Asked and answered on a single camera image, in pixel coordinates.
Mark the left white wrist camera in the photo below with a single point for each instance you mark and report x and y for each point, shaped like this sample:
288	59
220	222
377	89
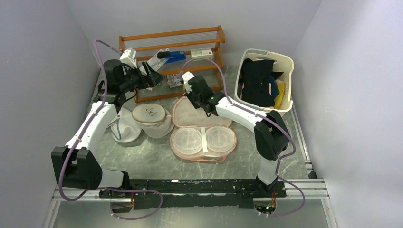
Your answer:
128	57

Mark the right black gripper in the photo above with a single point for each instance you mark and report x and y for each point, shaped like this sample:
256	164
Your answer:
189	96

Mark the aluminium frame rail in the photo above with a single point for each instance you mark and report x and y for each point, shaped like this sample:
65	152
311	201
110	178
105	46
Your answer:
306	205

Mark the wooden shelf rack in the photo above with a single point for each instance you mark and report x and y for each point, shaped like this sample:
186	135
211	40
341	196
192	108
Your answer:
183	40

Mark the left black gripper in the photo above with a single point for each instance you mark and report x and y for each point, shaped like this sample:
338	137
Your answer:
155	78

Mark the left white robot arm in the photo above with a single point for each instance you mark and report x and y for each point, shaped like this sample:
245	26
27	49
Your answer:
74	164

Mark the white green box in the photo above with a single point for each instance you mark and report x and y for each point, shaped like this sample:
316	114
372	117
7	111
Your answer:
205	53

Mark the yellow cloth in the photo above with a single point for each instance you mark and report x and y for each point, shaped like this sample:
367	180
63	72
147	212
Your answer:
281	92

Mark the black bra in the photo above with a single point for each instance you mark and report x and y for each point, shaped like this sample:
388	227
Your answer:
255	76

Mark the blue stapler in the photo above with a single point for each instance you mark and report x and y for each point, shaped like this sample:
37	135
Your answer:
171	56

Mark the cream laundry basket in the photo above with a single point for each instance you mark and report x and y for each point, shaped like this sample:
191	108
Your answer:
283	64

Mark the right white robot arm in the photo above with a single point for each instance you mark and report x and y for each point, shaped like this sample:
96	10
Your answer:
270	133

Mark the clear plastic packet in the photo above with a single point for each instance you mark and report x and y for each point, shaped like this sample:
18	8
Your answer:
156	63

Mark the beige round laundry bag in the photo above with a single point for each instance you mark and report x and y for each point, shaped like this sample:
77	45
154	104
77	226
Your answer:
154	119

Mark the dark teal cloth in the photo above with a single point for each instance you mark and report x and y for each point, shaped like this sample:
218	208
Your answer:
273	90

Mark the highlighter marker pack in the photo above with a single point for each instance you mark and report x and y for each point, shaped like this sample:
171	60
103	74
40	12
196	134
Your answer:
174	80

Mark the floral mesh laundry bag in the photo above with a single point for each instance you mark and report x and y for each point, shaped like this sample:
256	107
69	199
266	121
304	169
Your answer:
198	137

